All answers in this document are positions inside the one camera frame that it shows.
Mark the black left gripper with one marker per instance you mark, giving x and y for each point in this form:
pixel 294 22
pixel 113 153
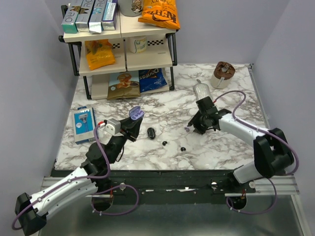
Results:
pixel 133 129

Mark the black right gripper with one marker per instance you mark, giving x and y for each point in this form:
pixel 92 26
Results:
pixel 199 129

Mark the lavender earbud charging case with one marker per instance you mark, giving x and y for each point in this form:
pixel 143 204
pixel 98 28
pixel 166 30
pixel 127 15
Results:
pixel 136 113

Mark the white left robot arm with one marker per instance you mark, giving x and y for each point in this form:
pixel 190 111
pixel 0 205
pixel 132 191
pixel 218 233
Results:
pixel 32 211

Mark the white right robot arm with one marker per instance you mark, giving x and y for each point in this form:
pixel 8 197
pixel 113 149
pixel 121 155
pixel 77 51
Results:
pixel 271 153

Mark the tan chips bag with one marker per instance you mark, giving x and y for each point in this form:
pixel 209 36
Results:
pixel 123 85

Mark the blue razor package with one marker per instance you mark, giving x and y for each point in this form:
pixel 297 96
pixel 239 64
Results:
pixel 84 123

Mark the blue doritos bag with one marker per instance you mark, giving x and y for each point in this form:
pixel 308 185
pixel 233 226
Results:
pixel 151 79

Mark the brown paper cup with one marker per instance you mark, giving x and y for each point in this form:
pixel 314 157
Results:
pixel 222 75

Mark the beige tiered shelf rack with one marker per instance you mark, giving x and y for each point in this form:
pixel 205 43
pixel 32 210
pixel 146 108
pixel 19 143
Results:
pixel 161 52

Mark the orange snack bag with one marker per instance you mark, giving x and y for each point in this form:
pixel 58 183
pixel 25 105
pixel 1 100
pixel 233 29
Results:
pixel 99 53

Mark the white printed mug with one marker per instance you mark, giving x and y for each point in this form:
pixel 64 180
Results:
pixel 137 44

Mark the silver blue toothpaste box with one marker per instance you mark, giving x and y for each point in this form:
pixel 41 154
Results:
pixel 95 25

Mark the purple blue toothpaste box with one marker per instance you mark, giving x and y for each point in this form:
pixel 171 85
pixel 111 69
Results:
pixel 109 18

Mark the orange kettle chips bag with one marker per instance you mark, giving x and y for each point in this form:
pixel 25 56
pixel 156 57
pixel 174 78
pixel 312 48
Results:
pixel 161 13

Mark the teal toothpaste box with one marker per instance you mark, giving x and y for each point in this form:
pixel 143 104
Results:
pixel 70 17

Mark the grey cartoon mug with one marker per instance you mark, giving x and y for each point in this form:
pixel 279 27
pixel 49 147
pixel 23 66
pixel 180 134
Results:
pixel 131 8

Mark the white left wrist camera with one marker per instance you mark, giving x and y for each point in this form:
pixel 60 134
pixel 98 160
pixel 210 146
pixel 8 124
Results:
pixel 111 126

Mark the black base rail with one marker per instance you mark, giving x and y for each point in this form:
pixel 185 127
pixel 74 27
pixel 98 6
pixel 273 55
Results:
pixel 177 186

